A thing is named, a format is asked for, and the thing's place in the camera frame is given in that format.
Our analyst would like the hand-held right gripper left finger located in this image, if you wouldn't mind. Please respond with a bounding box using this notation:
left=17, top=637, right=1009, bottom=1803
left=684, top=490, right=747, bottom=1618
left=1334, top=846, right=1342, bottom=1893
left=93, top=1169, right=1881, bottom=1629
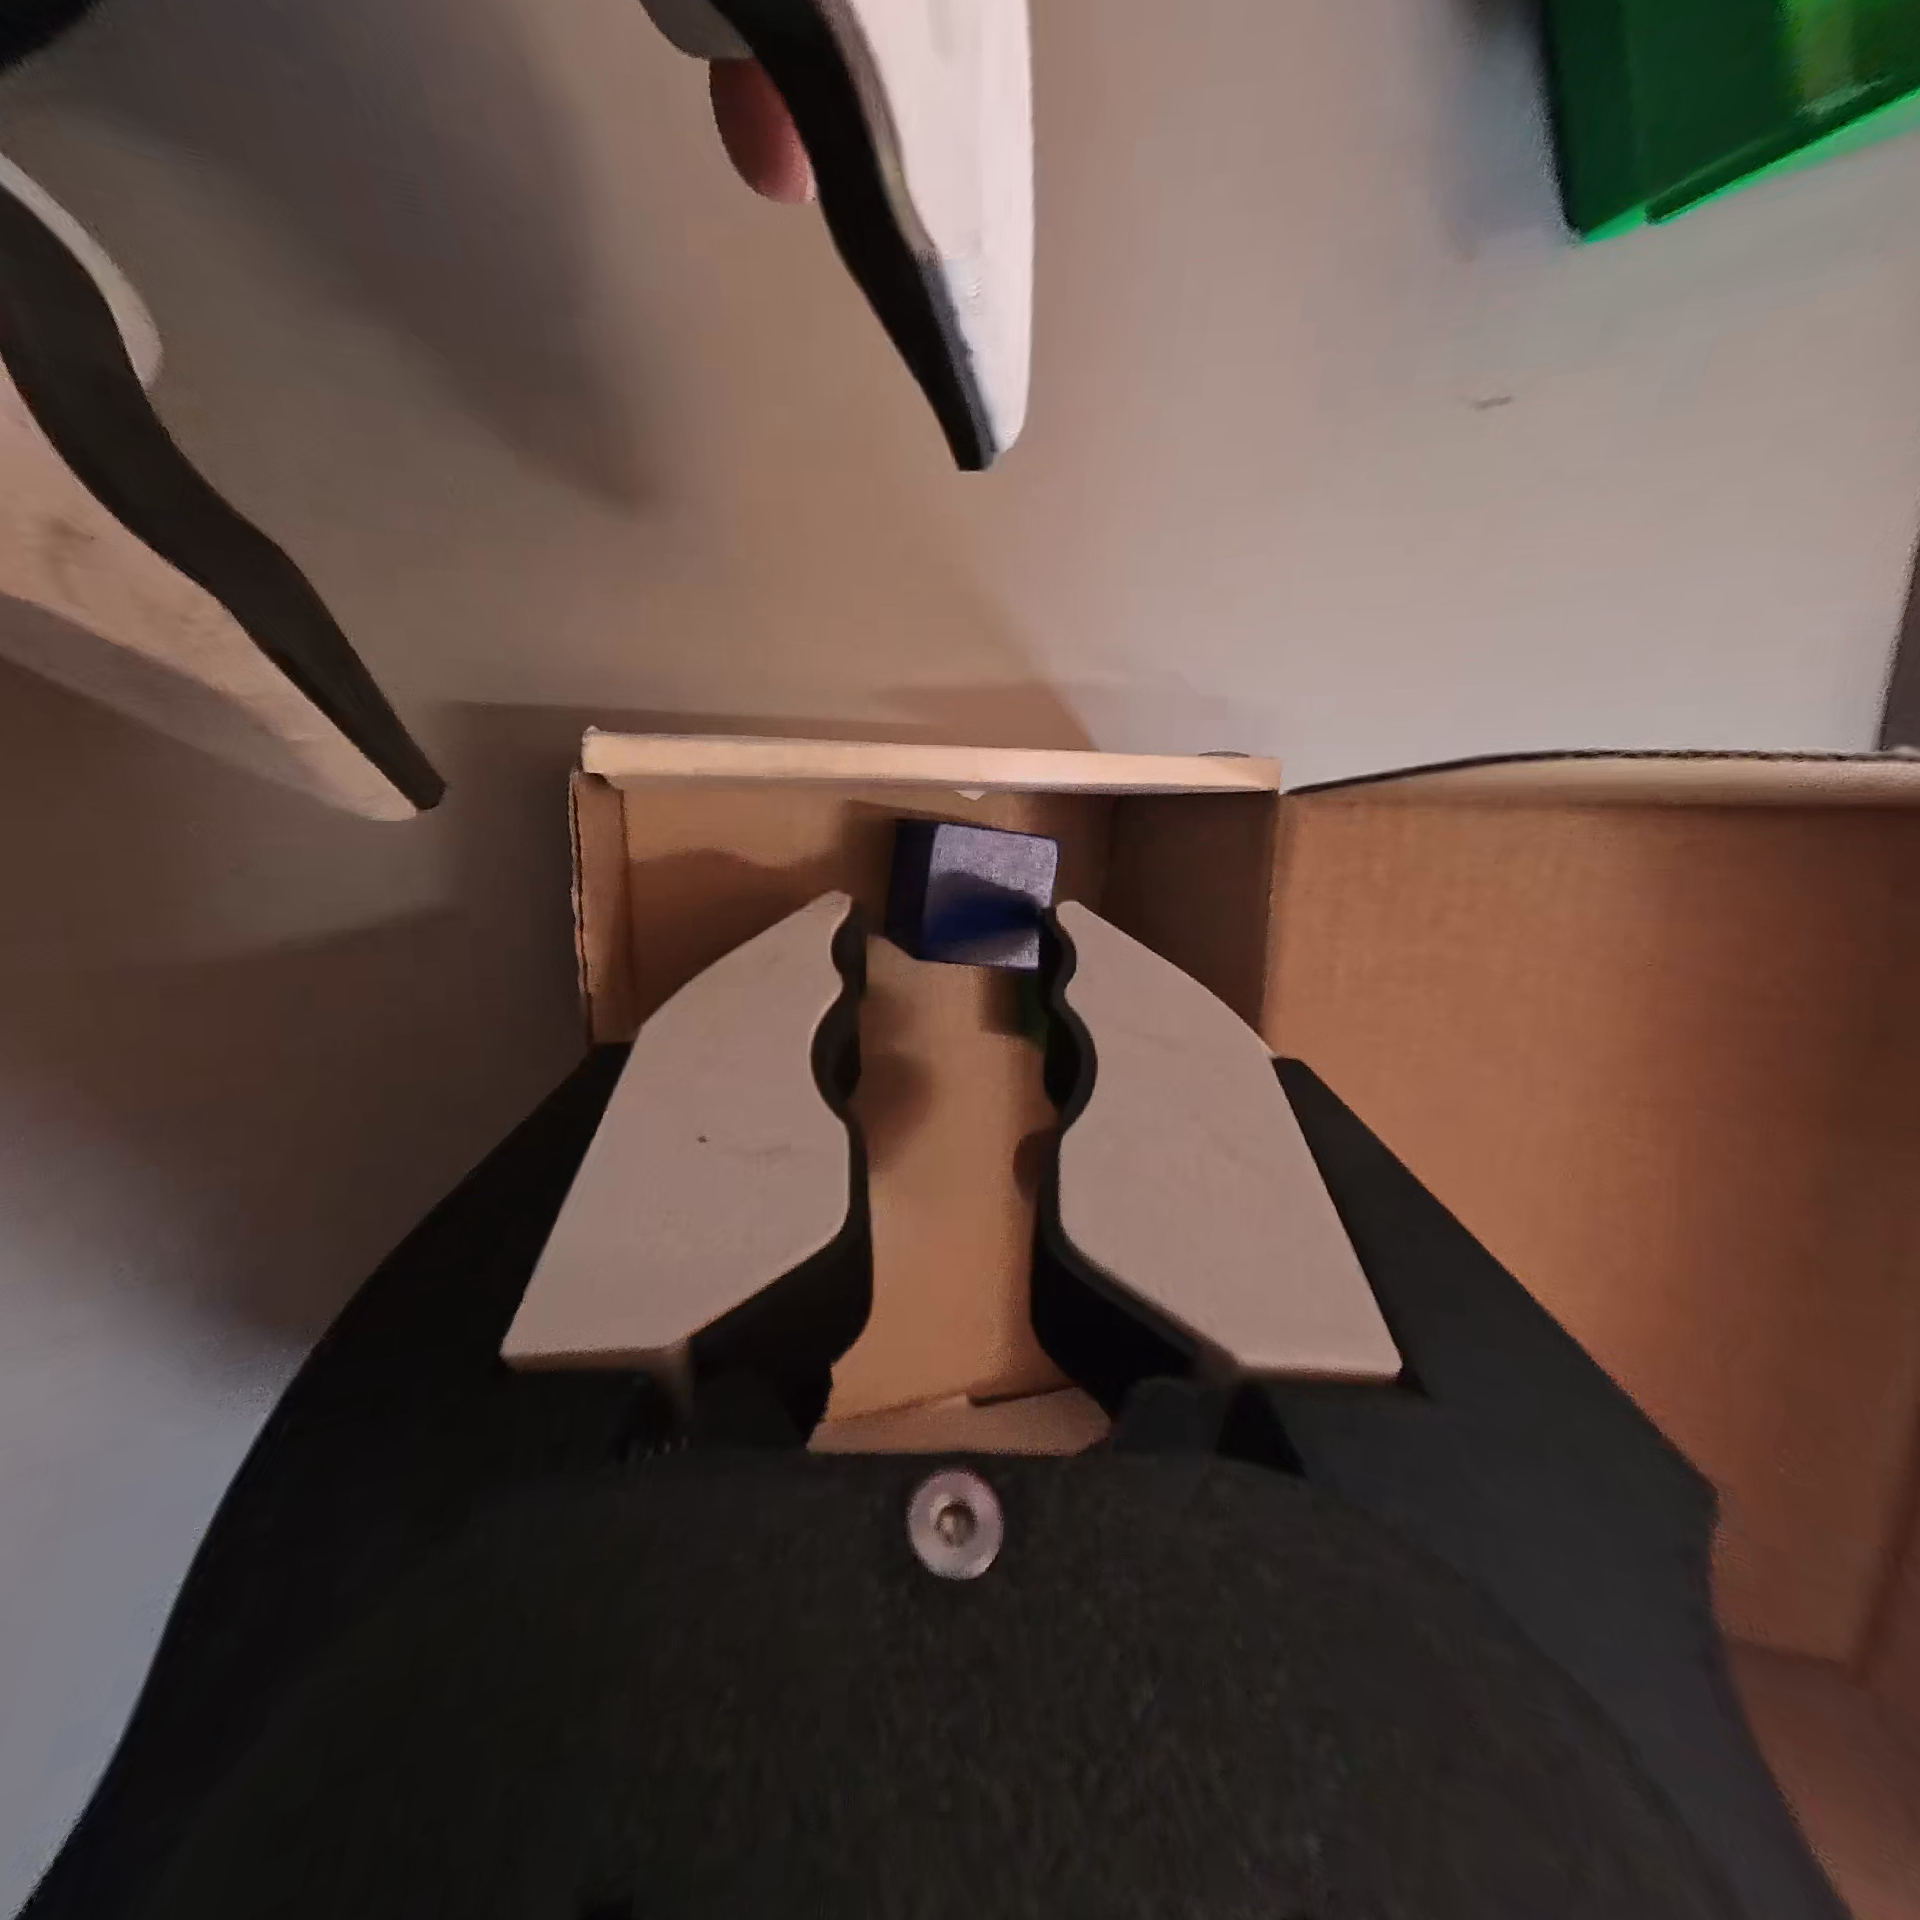
left=499, top=890, right=880, bottom=1377

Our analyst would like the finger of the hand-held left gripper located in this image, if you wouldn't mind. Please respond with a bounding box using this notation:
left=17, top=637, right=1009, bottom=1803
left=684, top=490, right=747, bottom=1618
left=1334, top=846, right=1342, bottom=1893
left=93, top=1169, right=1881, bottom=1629
left=638, top=0, right=1037, bottom=474
left=0, top=152, right=448, bottom=825

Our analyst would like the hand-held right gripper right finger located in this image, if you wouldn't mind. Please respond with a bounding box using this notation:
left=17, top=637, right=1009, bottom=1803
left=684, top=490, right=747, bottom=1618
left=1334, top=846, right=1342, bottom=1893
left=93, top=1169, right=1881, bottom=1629
left=1035, top=896, right=1408, bottom=1386

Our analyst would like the white cardboard mailer box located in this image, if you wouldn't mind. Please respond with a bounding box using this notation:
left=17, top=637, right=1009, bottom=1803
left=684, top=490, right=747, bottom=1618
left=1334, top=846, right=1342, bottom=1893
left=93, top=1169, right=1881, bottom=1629
left=566, top=728, right=1920, bottom=1673

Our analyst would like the blue cube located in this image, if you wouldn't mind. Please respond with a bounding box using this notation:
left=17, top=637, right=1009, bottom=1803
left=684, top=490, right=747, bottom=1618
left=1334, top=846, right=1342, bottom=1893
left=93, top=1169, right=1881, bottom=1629
left=885, top=817, right=1060, bottom=977

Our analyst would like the green plastic bin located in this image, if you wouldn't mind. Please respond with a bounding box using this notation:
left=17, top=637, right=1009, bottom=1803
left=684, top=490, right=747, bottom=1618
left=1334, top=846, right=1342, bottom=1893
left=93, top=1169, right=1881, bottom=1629
left=1535, top=0, right=1920, bottom=243

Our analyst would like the grey desk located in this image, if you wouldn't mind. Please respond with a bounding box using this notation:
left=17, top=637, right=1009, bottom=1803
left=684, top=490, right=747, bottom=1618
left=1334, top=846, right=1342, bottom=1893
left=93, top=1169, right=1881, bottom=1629
left=0, top=0, right=1920, bottom=1907

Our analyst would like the person's left hand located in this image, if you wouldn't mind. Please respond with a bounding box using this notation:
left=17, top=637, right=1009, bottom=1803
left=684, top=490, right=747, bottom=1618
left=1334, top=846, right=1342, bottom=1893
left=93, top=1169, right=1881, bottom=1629
left=710, top=57, right=820, bottom=206

